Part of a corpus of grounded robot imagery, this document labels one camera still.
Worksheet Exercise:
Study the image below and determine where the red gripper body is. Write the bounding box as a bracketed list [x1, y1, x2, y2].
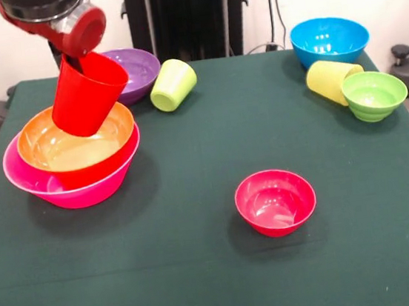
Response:
[0, 0, 112, 68]

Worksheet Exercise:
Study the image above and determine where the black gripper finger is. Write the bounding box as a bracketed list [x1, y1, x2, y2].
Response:
[47, 38, 64, 72]
[64, 53, 87, 76]

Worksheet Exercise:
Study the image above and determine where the red cup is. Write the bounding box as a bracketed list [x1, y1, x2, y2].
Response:
[44, 46, 136, 142]

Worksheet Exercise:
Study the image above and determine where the large orange bowl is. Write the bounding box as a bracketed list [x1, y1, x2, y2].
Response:
[12, 96, 146, 197]

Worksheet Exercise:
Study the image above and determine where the lime green cup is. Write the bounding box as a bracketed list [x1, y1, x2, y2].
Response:
[146, 56, 201, 115]

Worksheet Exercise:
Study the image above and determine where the large magenta bowl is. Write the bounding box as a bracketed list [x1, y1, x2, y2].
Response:
[0, 122, 148, 218]

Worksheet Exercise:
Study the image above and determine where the blue bowl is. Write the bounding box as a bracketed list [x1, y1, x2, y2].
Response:
[287, 11, 374, 74]

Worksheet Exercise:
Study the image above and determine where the small crimson pink bowl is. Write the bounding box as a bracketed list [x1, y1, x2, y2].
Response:
[231, 164, 322, 243]

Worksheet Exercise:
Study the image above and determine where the yellow cup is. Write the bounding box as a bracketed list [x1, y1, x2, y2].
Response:
[303, 54, 370, 112]

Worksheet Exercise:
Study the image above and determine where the purple bowl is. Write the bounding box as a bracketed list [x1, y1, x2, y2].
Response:
[98, 44, 166, 109]

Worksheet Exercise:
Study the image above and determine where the black robot column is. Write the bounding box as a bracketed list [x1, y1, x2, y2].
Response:
[120, 0, 255, 69]

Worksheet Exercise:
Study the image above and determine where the dark green tablecloth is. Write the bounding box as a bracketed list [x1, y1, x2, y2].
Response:
[0, 33, 409, 306]

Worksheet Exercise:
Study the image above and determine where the small green bowl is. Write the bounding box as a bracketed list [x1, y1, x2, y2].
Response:
[338, 66, 409, 127]

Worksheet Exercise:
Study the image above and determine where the black wall cable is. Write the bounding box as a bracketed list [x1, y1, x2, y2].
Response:
[267, 0, 289, 47]

